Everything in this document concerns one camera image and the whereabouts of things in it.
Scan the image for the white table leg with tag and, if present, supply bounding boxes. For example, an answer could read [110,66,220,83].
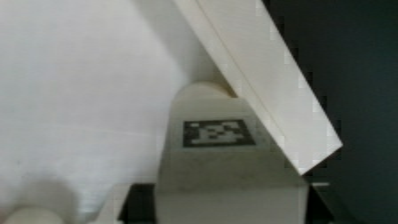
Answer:
[154,82,309,224]

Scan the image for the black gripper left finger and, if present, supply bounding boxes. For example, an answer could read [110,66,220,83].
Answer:
[117,183,156,224]

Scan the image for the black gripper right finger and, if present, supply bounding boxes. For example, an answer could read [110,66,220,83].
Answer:
[305,182,346,224]

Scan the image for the white square tabletop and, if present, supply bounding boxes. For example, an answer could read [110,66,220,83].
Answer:
[0,0,341,224]

